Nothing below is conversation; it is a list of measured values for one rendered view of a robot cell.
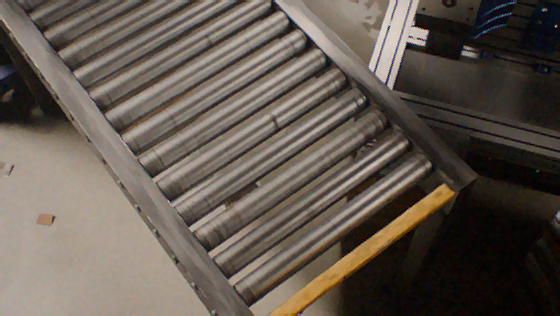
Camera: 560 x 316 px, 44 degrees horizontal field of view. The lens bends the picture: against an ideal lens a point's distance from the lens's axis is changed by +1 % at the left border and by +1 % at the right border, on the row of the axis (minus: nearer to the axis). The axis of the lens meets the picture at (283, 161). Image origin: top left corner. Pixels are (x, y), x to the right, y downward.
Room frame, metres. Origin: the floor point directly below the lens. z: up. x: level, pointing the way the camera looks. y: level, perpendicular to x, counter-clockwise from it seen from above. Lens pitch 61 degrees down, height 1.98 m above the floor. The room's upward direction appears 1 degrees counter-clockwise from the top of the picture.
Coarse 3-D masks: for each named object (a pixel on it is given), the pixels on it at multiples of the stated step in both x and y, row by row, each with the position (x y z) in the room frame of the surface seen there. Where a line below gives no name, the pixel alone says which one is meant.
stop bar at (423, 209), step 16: (432, 192) 0.56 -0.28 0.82; (448, 192) 0.56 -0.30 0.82; (416, 208) 0.53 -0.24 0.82; (432, 208) 0.53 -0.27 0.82; (400, 224) 0.50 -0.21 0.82; (416, 224) 0.50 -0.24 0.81; (368, 240) 0.47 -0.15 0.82; (384, 240) 0.47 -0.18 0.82; (352, 256) 0.44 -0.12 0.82; (368, 256) 0.44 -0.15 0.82; (336, 272) 0.41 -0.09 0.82; (352, 272) 0.41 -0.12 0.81; (304, 288) 0.38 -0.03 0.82; (320, 288) 0.38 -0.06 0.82; (288, 304) 0.35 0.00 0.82; (304, 304) 0.35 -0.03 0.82
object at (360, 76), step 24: (288, 0) 1.05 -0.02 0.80; (312, 24) 0.98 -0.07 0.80; (312, 48) 0.93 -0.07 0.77; (336, 48) 0.91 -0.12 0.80; (360, 72) 0.85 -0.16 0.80; (336, 96) 0.86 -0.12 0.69; (384, 96) 0.79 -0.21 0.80; (408, 120) 0.73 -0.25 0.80; (432, 144) 0.67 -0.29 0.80; (456, 168) 0.62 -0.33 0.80; (456, 192) 0.58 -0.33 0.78
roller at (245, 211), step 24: (360, 120) 0.73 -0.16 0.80; (384, 120) 0.73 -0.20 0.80; (336, 144) 0.68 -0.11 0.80; (360, 144) 0.69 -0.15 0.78; (288, 168) 0.63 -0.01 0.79; (312, 168) 0.63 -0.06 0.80; (264, 192) 0.58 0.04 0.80; (288, 192) 0.58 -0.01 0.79; (216, 216) 0.53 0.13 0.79; (240, 216) 0.53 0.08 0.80; (216, 240) 0.48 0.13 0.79
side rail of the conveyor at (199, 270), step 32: (0, 0) 1.06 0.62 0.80; (32, 32) 0.97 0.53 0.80; (32, 64) 0.92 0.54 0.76; (64, 64) 0.88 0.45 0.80; (64, 96) 0.80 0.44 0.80; (96, 128) 0.72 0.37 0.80; (128, 160) 0.65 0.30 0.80; (128, 192) 0.59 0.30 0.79; (160, 192) 0.58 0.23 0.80; (160, 224) 0.51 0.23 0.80; (192, 256) 0.45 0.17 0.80; (192, 288) 0.42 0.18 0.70; (224, 288) 0.39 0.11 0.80
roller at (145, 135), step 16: (272, 48) 0.92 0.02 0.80; (288, 48) 0.92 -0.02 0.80; (304, 48) 0.93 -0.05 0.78; (240, 64) 0.88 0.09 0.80; (256, 64) 0.88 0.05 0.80; (272, 64) 0.88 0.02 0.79; (224, 80) 0.84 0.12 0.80; (240, 80) 0.84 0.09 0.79; (256, 80) 0.86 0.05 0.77; (192, 96) 0.80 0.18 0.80; (208, 96) 0.80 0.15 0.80; (224, 96) 0.81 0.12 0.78; (160, 112) 0.76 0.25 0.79; (176, 112) 0.76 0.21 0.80; (192, 112) 0.77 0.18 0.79; (144, 128) 0.72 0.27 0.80; (160, 128) 0.73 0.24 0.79; (176, 128) 0.74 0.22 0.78; (128, 144) 0.69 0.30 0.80; (144, 144) 0.69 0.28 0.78
